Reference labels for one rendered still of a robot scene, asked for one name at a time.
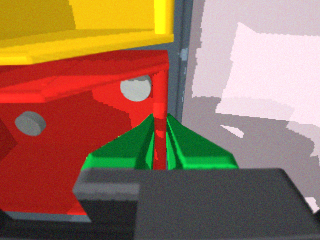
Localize grey-blue metal shelf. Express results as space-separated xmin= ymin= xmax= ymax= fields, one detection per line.
xmin=4 ymin=0 xmax=193 ymax=222

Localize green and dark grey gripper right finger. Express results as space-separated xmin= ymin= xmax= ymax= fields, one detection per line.
xmin=166 ymin=113 xmax=239 ymax=170

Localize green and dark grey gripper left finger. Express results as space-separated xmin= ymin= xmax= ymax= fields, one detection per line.
xmin=81 ymin=113 xmax=155 ymax=170

